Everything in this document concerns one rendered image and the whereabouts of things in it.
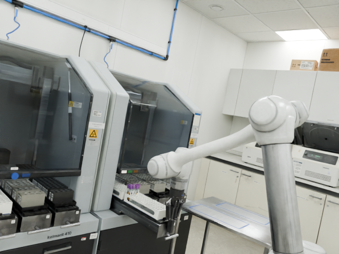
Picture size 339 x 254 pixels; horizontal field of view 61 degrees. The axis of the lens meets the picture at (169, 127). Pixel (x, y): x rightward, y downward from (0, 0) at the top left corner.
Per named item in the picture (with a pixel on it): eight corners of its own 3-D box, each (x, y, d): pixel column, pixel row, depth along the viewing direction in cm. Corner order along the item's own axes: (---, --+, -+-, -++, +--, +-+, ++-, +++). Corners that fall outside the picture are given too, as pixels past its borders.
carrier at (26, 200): (42, 203, 143) (44, 192, 142) (44, 205, 141) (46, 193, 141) (17, 206, 134) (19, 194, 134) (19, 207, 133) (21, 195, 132)
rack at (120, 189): (94, 186, 192) (96, 177, 191) (107, 185, 199) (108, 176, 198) (121, 201, 171) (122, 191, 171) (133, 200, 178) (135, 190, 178)
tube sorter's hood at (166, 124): (77, 154, 206) (92, 67, 202) (140, 155, 250) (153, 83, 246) (119, 174, 170) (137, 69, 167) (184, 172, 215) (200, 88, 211)
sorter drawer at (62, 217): (7, 184, 185) (9, 170, 185) (29, 183, 195) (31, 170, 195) (57, 231, 135) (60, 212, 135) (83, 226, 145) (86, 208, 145)
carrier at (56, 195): (70, 200, 154) (72, 189, 153) (72, 201, 152) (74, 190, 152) (49, 202, 145) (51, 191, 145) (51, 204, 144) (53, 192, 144)
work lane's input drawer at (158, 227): (87, 194, 193) (90, 181, 193) (104, 193, 203) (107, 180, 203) (162, 242, 143) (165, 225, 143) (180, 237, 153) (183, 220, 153)
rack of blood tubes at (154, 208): (122, 202, 170) (124, 192, 170) (135, 201, 177) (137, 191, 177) (156, 222, 150) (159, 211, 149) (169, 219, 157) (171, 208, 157)
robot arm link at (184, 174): (177, 173, 156) (162, 175, 145) (182, 145, 155) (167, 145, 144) (193, 179, 149) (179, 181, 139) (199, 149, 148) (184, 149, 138)
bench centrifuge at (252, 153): (239, 161, 380) (248, 114, 377) (261, 162, 424) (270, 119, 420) (279, 173, 341) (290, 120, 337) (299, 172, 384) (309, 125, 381)
